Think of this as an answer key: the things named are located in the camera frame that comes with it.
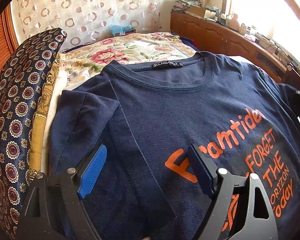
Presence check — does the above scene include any navy blue printed t-shirt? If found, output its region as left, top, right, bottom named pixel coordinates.
left=50, top=51, right=300, bottom=239

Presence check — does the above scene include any floral beige blanket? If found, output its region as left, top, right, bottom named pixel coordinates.
left=61, top=32, right=196, bottom=90

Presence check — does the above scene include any white plastic bottle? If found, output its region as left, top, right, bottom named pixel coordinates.
left=229, top=14, right=240, bottom=31

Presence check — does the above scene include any wooden sideboard cabinet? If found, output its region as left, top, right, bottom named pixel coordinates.
left=170, top=11, right=300, bottom=90

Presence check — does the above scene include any wooden louvered wardrobe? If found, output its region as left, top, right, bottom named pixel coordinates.
left=0, top=5, right=19, bottom=72

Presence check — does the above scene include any window with wooden frame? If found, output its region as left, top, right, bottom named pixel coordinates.
left=226, top=0, right=300, bottom=63

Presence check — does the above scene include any cardboard box on cabinet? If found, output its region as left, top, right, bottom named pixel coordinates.
left=189, top=5, right=216, bottom=19

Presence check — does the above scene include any stack of papers on cabinet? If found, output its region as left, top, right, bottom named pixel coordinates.
left=174, top=0, right=202, bottom=10

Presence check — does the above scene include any blue box at headboard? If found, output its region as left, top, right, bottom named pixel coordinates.
left=110, top=25, right=136, bottom=37

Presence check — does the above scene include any dark patterned folded quilt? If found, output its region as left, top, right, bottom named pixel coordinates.
left=0, top=28, right=67, bottom=239

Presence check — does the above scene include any sheer circle-pattern curtain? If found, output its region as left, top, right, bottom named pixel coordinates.
left=10, top=0, right=161, bottom=51

